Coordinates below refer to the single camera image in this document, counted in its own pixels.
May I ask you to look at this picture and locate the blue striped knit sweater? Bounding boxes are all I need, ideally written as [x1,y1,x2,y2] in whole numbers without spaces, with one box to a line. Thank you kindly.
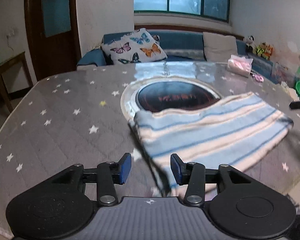
[129,92,293,196]

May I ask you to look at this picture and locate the clear plastic storage box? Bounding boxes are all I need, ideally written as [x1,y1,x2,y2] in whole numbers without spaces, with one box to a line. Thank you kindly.
[271,62,295,83]

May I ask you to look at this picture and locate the pink scrunchie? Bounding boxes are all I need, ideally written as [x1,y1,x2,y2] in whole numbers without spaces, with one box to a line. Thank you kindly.
[253,74,264,83]

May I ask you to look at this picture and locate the orange plush toys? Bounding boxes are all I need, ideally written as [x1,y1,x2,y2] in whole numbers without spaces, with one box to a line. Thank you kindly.
[255,42,274,60]

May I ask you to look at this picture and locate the pink tissue pack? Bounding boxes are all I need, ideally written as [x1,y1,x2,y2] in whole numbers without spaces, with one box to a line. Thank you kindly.
[226,55,253,77]

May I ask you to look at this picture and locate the panda plush toy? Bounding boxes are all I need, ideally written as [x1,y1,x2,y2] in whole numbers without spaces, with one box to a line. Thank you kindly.
[243,35,255,53]

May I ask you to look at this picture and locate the round black induction cooker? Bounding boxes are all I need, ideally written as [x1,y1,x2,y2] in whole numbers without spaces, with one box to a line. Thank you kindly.
[135,81,221,113]

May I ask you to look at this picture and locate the beige cushion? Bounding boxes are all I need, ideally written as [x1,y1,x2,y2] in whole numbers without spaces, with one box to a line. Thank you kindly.
[203,32,238,62]

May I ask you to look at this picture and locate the butterfly print pillow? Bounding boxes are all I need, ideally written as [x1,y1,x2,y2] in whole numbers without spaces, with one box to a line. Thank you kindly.
[101,28,167,64]

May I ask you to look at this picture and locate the dark wooden side table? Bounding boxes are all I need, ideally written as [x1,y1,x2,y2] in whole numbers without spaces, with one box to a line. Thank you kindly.
[0,51,33,113]

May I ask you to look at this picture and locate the dark wooden door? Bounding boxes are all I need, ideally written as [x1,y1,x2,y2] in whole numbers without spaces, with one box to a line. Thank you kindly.
[24,0,82,80]

